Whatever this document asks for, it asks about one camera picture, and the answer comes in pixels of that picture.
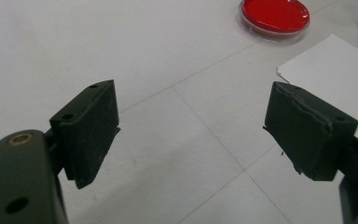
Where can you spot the red round ink pad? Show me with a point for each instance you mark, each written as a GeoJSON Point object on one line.
{"type": "Point", "coordinates": [275, 15]}

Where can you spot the white paper sheet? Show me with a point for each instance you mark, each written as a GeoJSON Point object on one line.
{"type": "Point", "coordinates": [338, 71]}

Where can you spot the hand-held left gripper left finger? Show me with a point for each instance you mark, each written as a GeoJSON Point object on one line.
{"type": "Point", "coordinates": [87, 133]}

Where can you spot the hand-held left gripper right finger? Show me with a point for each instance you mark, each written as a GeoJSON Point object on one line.
{"type": "Point", "coordinates": [304, 133]}

